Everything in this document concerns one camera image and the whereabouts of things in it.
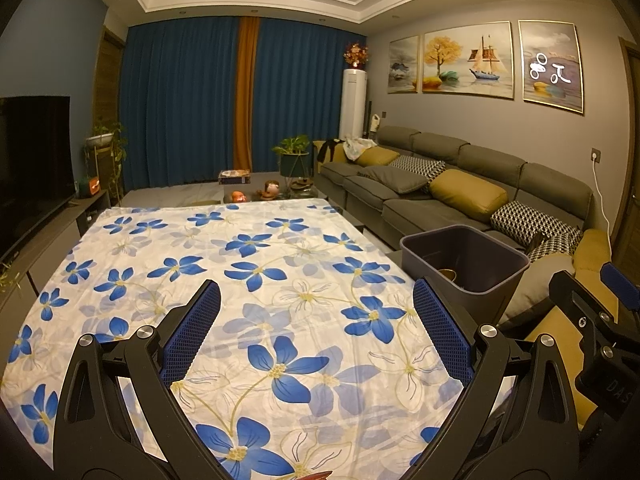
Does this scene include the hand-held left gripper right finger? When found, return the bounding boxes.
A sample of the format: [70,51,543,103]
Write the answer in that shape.
[400,276,581,480]

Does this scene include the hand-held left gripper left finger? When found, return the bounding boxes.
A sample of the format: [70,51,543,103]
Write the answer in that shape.
[52,279,236,480]

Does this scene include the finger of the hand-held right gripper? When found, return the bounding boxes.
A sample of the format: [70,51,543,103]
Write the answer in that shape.
[600,261,640,312]
[548,270,610,332]

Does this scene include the grey plastic bin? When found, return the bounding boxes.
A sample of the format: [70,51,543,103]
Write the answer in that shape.
[400,225,531,326]

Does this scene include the light grey cushion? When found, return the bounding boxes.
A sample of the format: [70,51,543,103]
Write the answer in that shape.
[500,252,576,326]

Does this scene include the striped cushion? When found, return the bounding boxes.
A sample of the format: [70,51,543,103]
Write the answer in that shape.
[525,235,583,264]

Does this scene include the black white patterned cushion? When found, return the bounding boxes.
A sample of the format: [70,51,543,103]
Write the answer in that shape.
[389,155,447,181]
[490,201,583,247]

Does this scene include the blue flower printed tablecloth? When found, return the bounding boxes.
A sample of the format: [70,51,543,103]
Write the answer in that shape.
[0,197,476,480]

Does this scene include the big yellow cushion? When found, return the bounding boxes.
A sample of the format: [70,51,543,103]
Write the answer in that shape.
[429,169,508,223]

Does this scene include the dark grey cushion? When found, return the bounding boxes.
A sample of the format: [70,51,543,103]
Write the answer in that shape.
[357,166,433,195]

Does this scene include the grey television cabinet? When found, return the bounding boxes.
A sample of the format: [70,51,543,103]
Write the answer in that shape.
[0,190,111,311]

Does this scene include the grey sectional sofa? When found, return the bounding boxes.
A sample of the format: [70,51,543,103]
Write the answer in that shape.
[317,126,640,376]

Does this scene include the small yellow cushion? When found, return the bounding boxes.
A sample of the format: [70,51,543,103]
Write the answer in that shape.
[356,149,401,167]

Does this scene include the yellow raffia strands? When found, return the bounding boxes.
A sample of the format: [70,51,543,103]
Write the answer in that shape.
[0,260,21,292]

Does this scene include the potted plant on green stand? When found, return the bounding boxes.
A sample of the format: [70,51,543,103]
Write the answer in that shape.
[272,135,313,191]

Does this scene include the white crumpled cloth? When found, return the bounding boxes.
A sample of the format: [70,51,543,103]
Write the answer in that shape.
[342,135,376,162]

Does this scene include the black garment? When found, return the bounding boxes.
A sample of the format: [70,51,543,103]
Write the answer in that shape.
[316,140,346,164]

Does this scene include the trailing plant on gold stand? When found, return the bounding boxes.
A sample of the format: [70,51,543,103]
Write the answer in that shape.
[82,122,126,206]

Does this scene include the black flat television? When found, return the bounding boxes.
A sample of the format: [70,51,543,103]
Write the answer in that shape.
[0,95,76,261]

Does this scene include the blue curtain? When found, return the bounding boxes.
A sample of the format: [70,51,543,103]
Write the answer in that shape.
[119,16,243,193]
[252,19,368,178]

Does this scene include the purple framed painting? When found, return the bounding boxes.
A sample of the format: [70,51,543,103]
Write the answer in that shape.
[517,20,585,114]

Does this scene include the brown wooden door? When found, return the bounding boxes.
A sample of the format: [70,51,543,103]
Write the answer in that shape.
[95,25,126,196]

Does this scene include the orange curtain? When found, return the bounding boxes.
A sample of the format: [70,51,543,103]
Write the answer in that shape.
[234,16,262,173]

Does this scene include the white standing air conditioner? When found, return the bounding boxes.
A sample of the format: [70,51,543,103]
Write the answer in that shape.
[340,69,367,140]

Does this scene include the tree and sailboat painting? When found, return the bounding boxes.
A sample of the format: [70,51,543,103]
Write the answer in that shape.
[421,22,516,98]

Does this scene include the small landscape painting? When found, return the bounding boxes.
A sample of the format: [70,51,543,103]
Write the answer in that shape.
[387,35,421,94]

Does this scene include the artificial flower arrangement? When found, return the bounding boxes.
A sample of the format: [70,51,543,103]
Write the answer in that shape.
[342,42,370,70]

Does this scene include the white charging cable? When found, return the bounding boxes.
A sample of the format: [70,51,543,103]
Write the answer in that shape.
[594,159,614,262]

